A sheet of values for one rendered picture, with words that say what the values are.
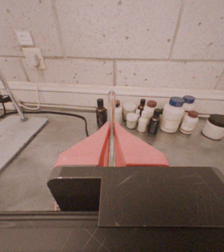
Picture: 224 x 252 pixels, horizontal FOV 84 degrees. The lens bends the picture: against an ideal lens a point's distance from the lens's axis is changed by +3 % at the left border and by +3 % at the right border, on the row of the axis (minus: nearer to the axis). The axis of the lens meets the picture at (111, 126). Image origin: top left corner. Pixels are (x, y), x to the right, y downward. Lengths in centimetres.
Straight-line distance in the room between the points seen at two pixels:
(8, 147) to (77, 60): 44
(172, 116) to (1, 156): 59
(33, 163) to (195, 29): 71
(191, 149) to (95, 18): 58
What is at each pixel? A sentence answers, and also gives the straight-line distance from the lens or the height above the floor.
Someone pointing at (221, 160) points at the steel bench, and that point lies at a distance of 53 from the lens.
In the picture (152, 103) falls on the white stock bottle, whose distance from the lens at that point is 52.
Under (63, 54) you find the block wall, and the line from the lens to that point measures 67.
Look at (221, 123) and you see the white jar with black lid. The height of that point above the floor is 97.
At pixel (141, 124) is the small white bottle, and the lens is 49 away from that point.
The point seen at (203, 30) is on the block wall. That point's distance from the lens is 64.
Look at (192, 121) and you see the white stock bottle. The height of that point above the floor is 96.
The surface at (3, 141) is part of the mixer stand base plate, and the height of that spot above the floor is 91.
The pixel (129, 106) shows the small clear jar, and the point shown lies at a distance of 55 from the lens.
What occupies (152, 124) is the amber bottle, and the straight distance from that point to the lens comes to 50.
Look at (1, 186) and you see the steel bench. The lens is 47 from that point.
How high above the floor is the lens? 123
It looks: 38 degrees down
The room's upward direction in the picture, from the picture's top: 1 degrees counter-clockwise
